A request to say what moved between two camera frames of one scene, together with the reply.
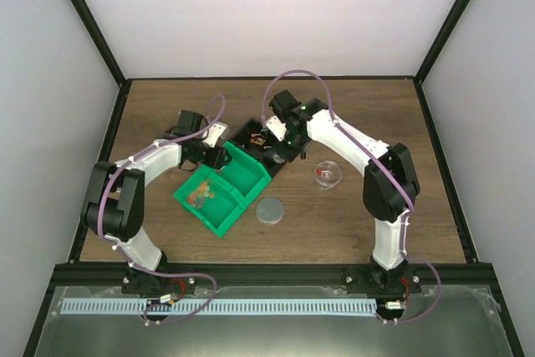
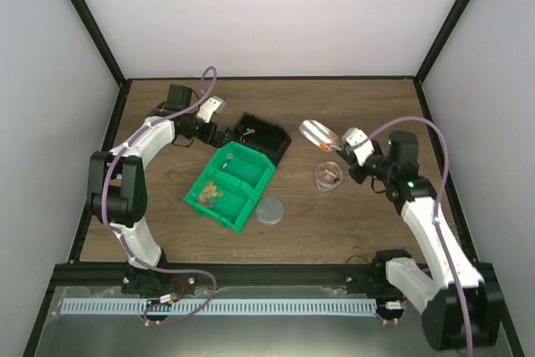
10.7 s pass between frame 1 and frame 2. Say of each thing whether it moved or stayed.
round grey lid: stayed
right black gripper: moved
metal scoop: moved
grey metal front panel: stayed
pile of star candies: moved
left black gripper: moved
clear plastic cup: stayed
